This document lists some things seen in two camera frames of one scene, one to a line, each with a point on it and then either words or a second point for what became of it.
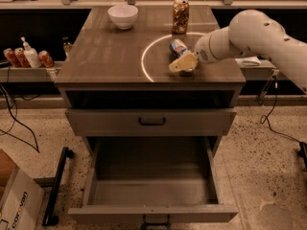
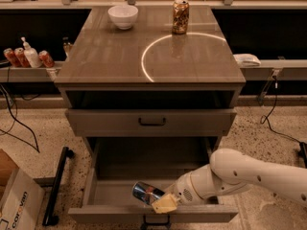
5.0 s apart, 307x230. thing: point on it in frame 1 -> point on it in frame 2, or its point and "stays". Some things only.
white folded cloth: (248, 61) stays
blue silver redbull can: (177, 49) -> (146, 194)
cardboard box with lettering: (21, 197) stays
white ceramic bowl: (124, 15) stays
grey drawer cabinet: (152, 119) stays
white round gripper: (202, 50) -> (181, 189)
